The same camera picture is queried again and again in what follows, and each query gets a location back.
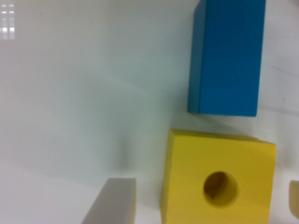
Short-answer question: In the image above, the yellow square block with hole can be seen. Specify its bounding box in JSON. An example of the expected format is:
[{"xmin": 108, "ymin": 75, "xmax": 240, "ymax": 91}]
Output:
[{"xmin": 161, "ymin": 130, "xmax": 277, "ymax": 224}]

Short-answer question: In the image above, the cream gripper left finger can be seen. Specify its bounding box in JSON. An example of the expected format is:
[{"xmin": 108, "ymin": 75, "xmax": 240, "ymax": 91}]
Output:
[{"xmin": 82, "ymin": 178, "xmax": 136, "ymax": 224}]

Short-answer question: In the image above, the small blue rectangular block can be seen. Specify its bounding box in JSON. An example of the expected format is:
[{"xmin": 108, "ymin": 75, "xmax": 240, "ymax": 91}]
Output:
[{"xmin": 188, "ymin": 0, "xmax": 266, "ymax": 117}]

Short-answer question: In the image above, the cream gripper right finger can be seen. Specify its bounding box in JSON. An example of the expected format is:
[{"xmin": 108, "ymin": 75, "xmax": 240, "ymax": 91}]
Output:
[{"xmin": 289, "ymin": 180, "xmax": 299, "ymax": 219}]

